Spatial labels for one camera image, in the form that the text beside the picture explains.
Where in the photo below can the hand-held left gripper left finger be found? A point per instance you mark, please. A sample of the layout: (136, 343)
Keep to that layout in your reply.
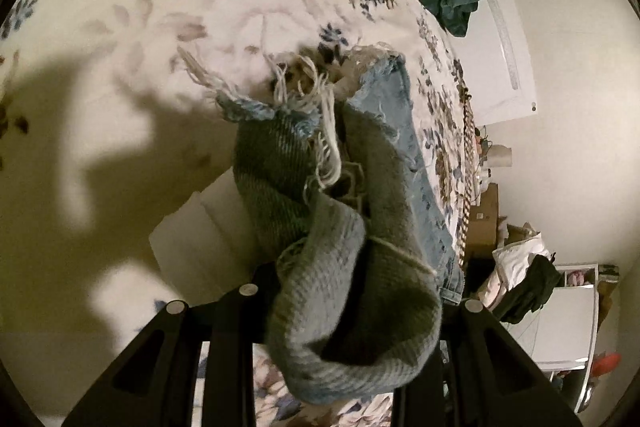
(235, 332)

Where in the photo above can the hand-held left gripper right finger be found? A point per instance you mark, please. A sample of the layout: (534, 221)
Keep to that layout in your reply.
(472, 357)

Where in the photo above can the blue denim pants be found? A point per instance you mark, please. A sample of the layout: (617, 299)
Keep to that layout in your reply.
(345, 232)

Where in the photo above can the pile of clothes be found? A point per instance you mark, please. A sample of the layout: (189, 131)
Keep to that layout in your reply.
(517, 272)

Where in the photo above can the white cabinet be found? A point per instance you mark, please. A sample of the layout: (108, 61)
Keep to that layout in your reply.
(565, 322)

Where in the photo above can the white folded cloth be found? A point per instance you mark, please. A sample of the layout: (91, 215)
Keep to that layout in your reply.
(205, 232)

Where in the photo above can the cardboard box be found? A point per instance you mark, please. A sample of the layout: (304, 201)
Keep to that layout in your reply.
(484, 224)

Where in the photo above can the floral bedspread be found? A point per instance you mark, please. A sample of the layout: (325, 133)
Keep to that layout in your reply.
(175, 82)

